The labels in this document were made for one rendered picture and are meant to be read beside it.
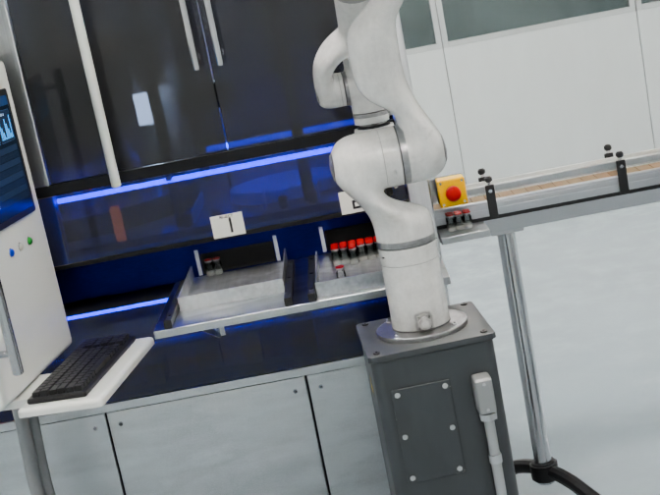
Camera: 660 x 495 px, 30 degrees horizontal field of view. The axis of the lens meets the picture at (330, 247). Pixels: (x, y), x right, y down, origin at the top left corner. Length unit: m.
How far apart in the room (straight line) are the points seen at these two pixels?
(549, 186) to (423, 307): 1.02
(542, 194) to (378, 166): 1.02
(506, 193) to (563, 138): 4.58
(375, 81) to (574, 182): 1.15
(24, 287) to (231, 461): 0.79
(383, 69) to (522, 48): 5.51
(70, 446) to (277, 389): 0.58
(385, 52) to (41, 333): 1.19
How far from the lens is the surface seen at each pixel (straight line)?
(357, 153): 2.42
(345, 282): 2.87
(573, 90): 7.95
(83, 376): 2.85
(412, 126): 2.42
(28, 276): 3.07
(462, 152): 7.88
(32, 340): 3.04
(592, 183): 3.39
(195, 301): 3.00
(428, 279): 2.48
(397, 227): 2.45
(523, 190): 3.43
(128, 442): 3.42
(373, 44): 2.37
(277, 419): 3.36
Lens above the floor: 1.60
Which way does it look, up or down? 12 degrees down
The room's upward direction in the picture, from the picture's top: 11 degrees counter-clockwise
